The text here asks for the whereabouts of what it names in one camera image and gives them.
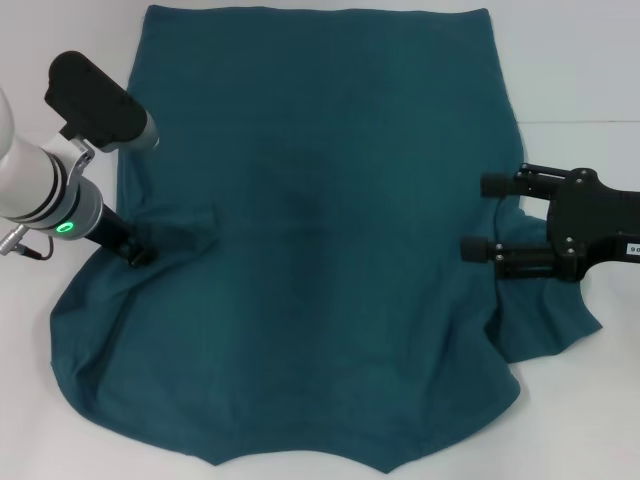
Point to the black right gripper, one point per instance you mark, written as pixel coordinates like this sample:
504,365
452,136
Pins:
575,225

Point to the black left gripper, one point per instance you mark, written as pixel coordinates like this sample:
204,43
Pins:
112,225

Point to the teal blue t-shirt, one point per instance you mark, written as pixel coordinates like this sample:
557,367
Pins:
325,225

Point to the white number label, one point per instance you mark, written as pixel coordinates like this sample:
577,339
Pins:
635,250

